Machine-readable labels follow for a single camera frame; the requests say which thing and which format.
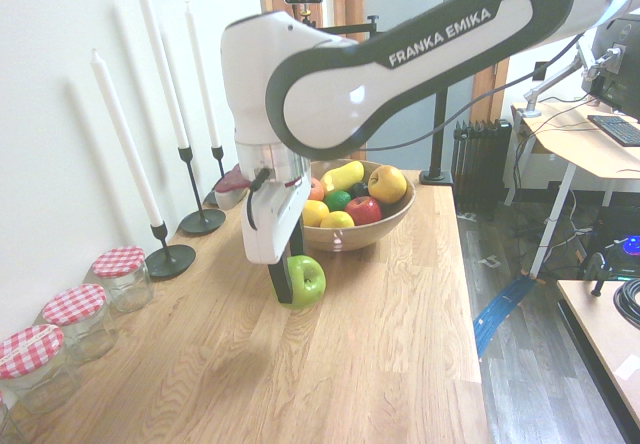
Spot black oil radiator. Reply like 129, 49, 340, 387
450, 118, 514, 217

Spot black coiled cable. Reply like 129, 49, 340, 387
613, 277, 640, 329

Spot wooden side table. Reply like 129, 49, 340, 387
556, 277, 640, 433

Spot black keyboard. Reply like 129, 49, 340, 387
586, 113, 640, 148

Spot yellow red apple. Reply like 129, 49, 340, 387
367, 164, 409, 205

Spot yellow lemon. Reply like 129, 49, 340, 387
302, 199, 331, 228
319, 210, 357, 230

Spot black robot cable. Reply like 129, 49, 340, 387
358, 32, 587, 153

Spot device with blue light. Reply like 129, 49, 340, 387
605, 233, 640, 271

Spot black computer monitor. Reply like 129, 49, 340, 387
579, 7, 640, 115

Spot yellow squash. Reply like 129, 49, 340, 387
319, 160, 366, 194

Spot black camera stand pole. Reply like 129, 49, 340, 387
319, 0, 462, 187

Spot green lime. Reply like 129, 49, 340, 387
323, 190, 354, 213

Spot glass jar red checkered lid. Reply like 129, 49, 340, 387
91, 245, 155, 314
0, 323, 81, 414
0, 388, 12, 443
41, 283, 120, 364

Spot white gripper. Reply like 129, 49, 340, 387
241, 179, 312, 306

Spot black candle holder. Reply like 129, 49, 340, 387
177, 145, 227, 237
144, 220, 198, 281
202, 144, 228, 210

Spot blue floor cable cover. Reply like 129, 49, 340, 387
471, 272, 539, 361

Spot white taper candle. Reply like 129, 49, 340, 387
184, 0, 222, 149
135, 0, 191, 151
90, 48, 165, 228

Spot wooden desk white legs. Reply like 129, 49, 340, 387
502, 97, 640, 281

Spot black short gripper cable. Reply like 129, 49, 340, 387
244, 167, 272, 231

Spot green apple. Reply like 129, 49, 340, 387
284, 254, 328, 310

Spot red white toy food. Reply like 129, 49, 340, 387
213, 163, 252, 211

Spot wooden fruit bowl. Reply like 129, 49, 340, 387
298, 159, 418, 254

